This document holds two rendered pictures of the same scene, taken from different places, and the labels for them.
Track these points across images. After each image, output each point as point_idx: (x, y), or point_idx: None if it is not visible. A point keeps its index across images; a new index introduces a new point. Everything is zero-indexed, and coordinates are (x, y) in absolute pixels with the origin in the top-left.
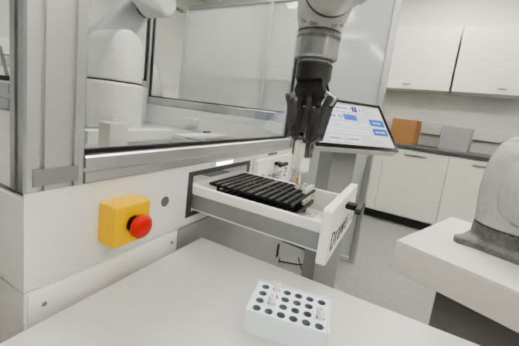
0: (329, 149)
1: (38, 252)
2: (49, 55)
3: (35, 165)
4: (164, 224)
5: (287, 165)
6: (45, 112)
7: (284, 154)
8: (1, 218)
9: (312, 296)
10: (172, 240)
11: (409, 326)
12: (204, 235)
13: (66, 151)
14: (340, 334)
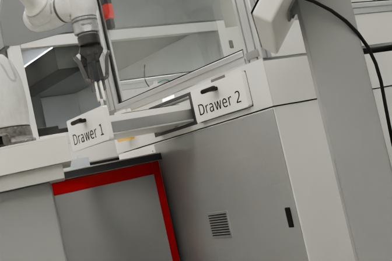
0: (266, 46)
1: (116, 140)
2: (103, 74)
3: (109, 109)
4: (146, 138)
5: (240, 88)
6: (107, 92)
7: (229, 76)
8: None
9: None
10: (153, 150)
11: None
12: (171, 153)
13: (112, 103)
14: None
